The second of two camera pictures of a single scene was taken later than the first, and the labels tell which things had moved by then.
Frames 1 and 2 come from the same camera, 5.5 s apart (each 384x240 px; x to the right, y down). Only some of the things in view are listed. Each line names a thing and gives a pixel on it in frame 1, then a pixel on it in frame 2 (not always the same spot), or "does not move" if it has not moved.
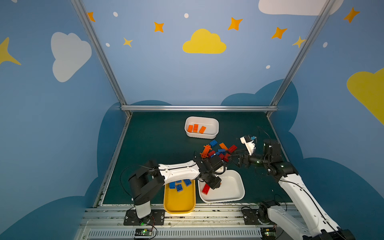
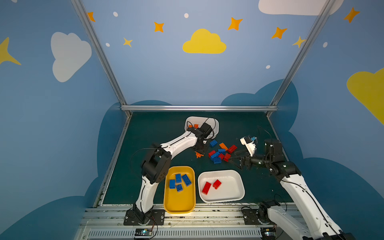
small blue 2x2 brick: (179, 188) does not move
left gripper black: (205, 159) → (200, 145)
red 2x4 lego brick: (206, 189) does not move
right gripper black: (244, 160) does not move
